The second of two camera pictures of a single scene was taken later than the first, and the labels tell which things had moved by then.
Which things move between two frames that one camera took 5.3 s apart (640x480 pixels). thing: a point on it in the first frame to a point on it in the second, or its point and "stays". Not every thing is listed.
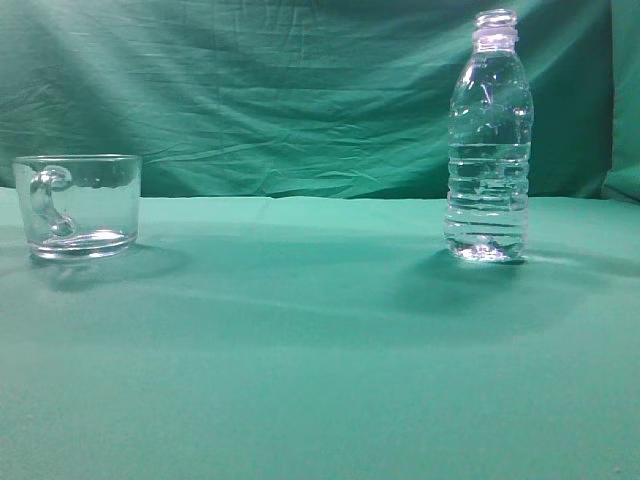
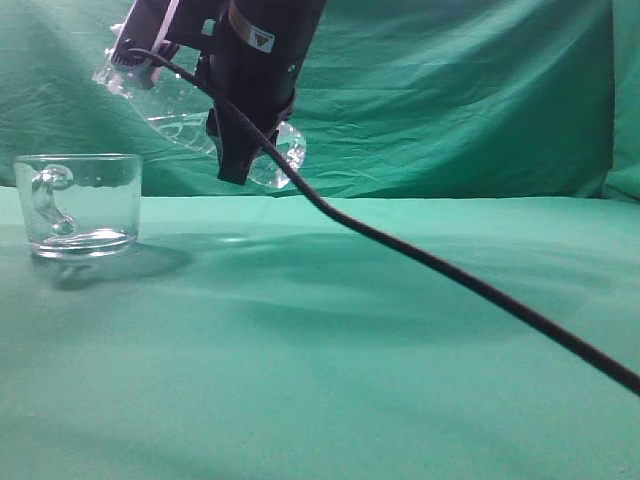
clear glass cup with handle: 80,207 stays
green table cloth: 323,338 stays
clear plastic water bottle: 489,146 to 181,116
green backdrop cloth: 313,98 stays
